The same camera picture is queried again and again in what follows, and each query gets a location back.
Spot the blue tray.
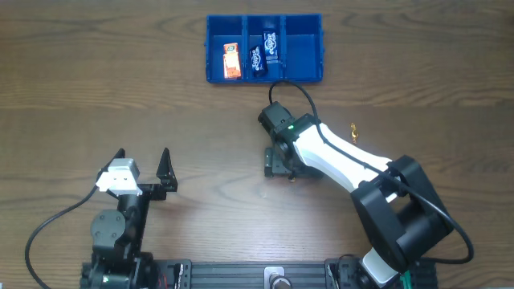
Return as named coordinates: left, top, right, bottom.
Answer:
left=205, top=13, right=324, bottom=85

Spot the black cable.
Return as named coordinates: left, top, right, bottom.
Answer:
left=23, top=185, right=100, bottom=289
left=267, top=79, right=475, bottom=266

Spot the blue candy pack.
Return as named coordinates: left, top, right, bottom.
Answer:
left=263, top=31, right=279, bottom=64
left=248, top=44, right=269, bottom=79

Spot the orange candy box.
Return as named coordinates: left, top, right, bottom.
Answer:
left=222, top=43, right=242, bottom=75
left=222, top=55, right=243, bottom=80

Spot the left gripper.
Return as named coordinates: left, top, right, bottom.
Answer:
left=97, top=146, right=179, bottom=201

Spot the mounting rail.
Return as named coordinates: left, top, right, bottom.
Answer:
left=81, top=258, right=438, bottom=289

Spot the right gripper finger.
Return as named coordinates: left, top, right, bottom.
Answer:
left=263, top=147, right=296, bottom=179

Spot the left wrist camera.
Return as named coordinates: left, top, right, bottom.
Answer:
left=95, top=157, right=142, bottom=197

